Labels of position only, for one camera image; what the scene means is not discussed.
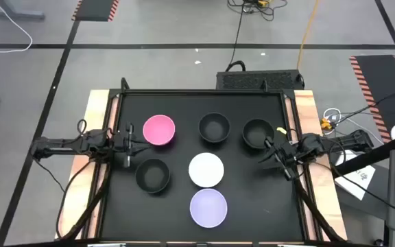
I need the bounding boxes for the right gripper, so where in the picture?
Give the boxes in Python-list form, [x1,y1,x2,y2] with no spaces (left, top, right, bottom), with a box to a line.
[258,132,304,181]

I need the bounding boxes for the white paper sheet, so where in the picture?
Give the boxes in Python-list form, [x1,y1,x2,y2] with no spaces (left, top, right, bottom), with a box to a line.
[334,150,376,202]

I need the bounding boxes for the yellow cable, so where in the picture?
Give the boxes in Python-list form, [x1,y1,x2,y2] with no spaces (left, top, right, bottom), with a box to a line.
[296,0,321,71]

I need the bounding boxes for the light wooden base board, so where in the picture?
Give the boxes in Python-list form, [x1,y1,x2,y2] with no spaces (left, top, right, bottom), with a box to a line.
[53,89,348,243]

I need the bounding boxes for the tangled black cables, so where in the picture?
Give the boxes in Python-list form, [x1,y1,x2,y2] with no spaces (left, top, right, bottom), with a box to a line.
[227,0,288,22]

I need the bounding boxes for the black bowl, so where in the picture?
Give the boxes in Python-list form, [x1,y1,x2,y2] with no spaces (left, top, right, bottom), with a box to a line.
[134,158,171,194]
[241,118,276,150]
[197,112,231,143]

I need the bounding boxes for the white floor cable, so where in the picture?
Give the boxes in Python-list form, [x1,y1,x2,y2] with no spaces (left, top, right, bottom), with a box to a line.
[0,0,34,54]

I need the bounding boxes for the lavender bowl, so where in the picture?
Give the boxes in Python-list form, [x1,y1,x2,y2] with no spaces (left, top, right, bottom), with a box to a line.
[189,188,228,228]

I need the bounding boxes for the black power cable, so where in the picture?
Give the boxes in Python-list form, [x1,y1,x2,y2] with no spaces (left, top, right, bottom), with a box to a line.
[224,0,250,73]

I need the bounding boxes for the black perforated computer case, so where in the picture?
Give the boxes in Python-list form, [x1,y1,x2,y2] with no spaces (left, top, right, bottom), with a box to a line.
[216,69,305,91]

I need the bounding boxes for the black diagonal bar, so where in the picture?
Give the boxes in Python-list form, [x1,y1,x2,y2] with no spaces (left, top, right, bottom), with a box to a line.
[331,135,395,178]

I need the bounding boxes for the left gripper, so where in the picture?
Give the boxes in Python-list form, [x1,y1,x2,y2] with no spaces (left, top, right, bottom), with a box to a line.
[113,122,152,169]

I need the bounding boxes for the black mat with striped edges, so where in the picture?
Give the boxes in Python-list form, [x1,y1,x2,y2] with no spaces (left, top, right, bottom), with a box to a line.
[71,0,120,23]
[348,54,395,144]

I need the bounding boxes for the pink bowl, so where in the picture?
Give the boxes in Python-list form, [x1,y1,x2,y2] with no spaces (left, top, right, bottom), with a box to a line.
[142,114,176,147]

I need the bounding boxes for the white ribbed bowl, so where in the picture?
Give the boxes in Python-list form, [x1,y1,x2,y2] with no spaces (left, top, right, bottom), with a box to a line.
[188,152,225,189]

